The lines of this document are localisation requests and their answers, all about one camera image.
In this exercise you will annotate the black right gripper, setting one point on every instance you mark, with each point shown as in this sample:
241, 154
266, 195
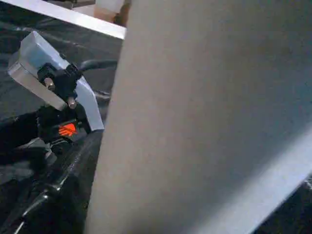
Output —
53, 129

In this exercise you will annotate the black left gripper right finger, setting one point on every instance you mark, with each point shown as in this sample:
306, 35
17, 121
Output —
292, 214

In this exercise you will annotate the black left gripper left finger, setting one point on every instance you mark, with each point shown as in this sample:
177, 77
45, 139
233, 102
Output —
58, 200

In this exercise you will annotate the white plastic table leg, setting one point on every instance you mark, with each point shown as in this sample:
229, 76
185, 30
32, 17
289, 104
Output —
204, 107

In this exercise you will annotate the white flat board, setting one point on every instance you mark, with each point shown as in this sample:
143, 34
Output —
73, 15

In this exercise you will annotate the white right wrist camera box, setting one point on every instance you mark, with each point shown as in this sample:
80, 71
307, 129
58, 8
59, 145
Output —
53, 73

